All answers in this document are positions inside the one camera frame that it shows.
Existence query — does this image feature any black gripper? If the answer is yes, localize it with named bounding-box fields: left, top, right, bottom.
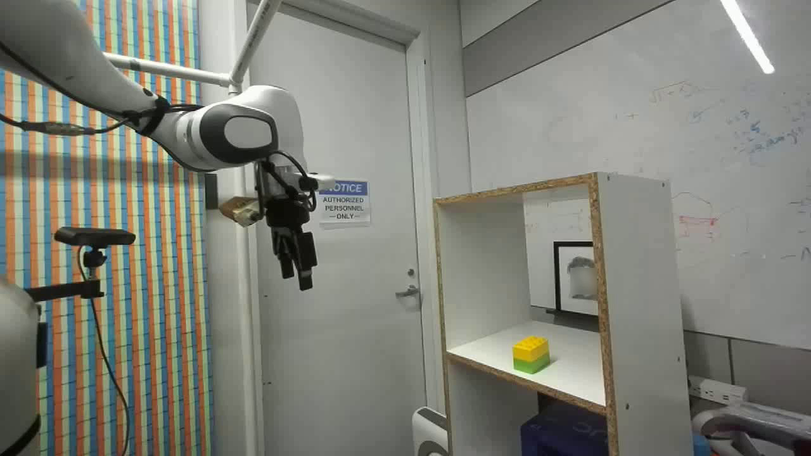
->
left=254, top=158, right=322, bottom=294

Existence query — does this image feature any yellow green lego brick stack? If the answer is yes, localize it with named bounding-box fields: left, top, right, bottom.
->
left=508, top=331, right=551, bottom=377

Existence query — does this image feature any white rounded robot base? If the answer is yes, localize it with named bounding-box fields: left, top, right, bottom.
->
left=0, top=279, right=50, bottom=456

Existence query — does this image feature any white wooden shelf unit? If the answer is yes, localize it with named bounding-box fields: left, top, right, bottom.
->
left=430, top=173, right=697, bottom=456

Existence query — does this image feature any blue white notice sign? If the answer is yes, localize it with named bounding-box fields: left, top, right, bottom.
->
left=317, top=178, right=373, bottom=227

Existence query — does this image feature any white door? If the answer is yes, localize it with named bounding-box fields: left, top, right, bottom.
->
left=245, top=6, right=435, bottom=456

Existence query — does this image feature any colourful striped backdrop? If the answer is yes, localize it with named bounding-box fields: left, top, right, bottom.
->
left=0, top=0, right=213, bottom=456

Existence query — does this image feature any white metal pole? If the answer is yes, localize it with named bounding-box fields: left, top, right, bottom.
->
left=104, top=50, right=237, bottom=89
left=228, top=0, right=284, bottom=89

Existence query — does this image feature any black framed portrait picture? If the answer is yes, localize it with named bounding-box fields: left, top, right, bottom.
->
left=551, top=237, right=600, bottom=318

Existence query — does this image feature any dark blue box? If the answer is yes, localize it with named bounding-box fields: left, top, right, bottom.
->
left=518, top=403, right=610, bottom=456

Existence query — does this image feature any whiteboard with scribbles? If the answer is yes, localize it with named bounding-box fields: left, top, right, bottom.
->
left=461, top=0, right=811, bottom=354

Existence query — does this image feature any beige wrist camera box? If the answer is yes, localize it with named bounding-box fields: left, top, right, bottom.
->
left=217, top=192, right=262, bottom=231

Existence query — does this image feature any silver door handle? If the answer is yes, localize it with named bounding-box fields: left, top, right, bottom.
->
left=393, top=284, right=422, bottom=312

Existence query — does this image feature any black camera bar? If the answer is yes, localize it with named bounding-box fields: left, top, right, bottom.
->
left=53, top=223, right=138, bottom=251

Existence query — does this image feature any black camera cable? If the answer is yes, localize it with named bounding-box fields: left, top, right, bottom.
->
left=76, top=251, right=137, bottom=456

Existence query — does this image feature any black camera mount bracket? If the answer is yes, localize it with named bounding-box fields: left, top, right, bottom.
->
left=22, top=246, right=109, bottom=303

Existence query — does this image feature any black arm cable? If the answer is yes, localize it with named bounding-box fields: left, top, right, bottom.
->
left=0, top=44, right=204, bottom=139

